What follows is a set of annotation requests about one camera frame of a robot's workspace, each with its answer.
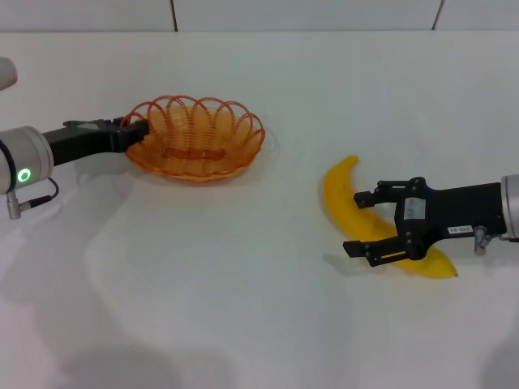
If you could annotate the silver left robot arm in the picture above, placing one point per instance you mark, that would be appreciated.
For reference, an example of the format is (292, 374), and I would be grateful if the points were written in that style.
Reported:
(24, 154)

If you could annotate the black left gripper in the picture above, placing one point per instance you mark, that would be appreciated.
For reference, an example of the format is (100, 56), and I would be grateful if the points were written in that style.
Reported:
(81, 142)

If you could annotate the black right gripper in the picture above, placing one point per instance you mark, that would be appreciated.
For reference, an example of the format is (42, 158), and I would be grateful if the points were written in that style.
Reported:
(458, 206)

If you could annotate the silver right wrist connector plug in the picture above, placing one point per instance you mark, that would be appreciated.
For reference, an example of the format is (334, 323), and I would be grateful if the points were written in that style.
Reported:
(480, 241)

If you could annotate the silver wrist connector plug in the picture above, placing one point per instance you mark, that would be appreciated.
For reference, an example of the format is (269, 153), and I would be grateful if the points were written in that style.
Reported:
(12, 202)
(480, 241)

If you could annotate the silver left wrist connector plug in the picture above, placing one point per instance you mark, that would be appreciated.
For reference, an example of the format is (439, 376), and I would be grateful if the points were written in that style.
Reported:
(12, 202)

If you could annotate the yellow banana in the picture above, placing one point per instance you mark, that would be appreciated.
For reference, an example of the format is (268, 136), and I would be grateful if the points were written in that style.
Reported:
(344, 194)

